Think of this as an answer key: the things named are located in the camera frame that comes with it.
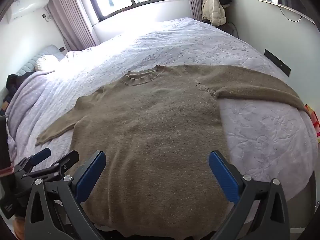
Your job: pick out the white round pillow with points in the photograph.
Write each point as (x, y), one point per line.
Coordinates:
(46, 62)

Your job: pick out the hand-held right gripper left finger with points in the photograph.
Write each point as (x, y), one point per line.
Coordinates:
(91, 175)

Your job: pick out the lavender ribbed fleece blanket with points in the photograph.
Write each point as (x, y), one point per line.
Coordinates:
(32, 95)

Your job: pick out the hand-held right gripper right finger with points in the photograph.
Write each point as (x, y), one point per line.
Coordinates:
(223, 175)

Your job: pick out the white wall air conditioner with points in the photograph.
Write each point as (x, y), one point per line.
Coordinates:
(27, 6)

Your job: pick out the grey quilted headboard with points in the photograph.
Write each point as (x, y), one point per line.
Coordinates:
(30, 61)

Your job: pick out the cream puffer jacket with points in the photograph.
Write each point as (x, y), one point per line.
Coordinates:
(213, 10)

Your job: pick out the dark clothes pile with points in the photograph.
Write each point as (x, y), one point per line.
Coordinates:
(16, 83)

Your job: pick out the lavender embossed bedspread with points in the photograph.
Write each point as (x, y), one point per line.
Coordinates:
(200, 42)

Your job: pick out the mauve pleated curtain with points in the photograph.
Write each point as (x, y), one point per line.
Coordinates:
(195, 0)
(72, 17)

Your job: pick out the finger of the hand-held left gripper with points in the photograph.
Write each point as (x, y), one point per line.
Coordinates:
(41, 156)
(68, 158)

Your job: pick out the brown knitted sweater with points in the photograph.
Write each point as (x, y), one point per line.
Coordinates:
(150, 130)

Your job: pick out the brown wall switch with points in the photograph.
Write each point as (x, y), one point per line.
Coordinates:
(62, 48)

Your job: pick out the black wall plate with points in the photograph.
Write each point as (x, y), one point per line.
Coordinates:
(277, 62)

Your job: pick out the wall power socket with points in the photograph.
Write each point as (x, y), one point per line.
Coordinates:
(46, 17)

